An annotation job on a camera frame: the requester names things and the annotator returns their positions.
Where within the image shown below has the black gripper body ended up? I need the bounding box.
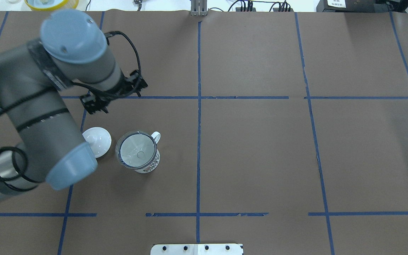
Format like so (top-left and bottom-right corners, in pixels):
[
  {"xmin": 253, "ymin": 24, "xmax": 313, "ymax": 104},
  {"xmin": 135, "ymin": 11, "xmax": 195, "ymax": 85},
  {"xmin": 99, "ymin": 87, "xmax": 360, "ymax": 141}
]
[{"xmin": 79, "ymin": 70, "xmax": 148, "ymax": 114}]

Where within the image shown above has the white mug lid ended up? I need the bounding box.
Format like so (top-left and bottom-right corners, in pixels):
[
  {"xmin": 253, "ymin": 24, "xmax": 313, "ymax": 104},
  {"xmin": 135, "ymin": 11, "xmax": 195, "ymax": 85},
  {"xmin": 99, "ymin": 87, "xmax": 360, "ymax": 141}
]
[{"xmin": 82, "ymin": 126, "xmax": 112, "ymax": 158}]

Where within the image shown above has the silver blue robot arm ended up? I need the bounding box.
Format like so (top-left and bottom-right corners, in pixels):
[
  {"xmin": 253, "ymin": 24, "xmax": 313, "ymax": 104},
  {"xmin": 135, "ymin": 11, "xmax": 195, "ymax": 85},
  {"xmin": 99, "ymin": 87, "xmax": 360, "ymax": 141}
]
[{"xmin": 0, "ymin": 9, "xmax": 147, "ymax": 202}]

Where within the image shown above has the white enamel mug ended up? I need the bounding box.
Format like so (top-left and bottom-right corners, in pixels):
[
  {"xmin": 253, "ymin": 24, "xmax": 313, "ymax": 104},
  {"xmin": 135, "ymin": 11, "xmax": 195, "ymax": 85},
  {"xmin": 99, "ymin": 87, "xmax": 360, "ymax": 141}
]
[{"xmin": 118, "ymin": 131, "xmax": 162, "ymax": 174}]

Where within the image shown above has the yellow tape roll with plate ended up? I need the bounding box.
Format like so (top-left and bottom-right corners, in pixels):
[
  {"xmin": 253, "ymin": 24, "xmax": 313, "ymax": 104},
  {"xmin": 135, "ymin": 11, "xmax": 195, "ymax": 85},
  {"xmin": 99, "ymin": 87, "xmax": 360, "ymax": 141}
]
[{"xmin": 24, "ymin": 0, "xmax": 79, "ymax": 11}]

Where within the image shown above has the brown paper table cover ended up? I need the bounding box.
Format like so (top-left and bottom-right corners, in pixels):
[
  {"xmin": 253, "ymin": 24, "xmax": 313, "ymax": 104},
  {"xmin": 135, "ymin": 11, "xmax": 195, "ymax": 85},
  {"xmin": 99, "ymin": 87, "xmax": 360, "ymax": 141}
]
[{"xmin": 0, "ymin": 10, "xmax": 408, "ymax": 255}]

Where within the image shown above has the aluminium frame post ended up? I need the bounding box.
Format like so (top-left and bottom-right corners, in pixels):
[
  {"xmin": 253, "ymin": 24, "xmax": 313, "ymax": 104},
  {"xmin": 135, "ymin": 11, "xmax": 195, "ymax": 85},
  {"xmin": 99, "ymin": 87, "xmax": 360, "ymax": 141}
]
[{"xmin": 190, "ymin": 0, "xmax": 208, "ymax": 16}]

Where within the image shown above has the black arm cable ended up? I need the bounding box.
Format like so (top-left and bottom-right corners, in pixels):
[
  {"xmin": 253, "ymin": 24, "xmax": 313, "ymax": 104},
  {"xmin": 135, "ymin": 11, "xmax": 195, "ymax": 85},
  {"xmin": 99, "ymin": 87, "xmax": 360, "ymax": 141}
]
[{"xmin": 0, "ymin": 31, "xmax": 142, "ymax": 192}]

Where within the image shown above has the white camera pole with base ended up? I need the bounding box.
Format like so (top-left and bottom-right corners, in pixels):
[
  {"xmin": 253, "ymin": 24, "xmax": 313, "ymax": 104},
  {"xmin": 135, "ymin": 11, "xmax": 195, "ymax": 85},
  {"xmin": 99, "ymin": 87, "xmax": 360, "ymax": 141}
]
[{"xmin": 150, "ymin": 243, "xmax": 244, "ymax": 255}]

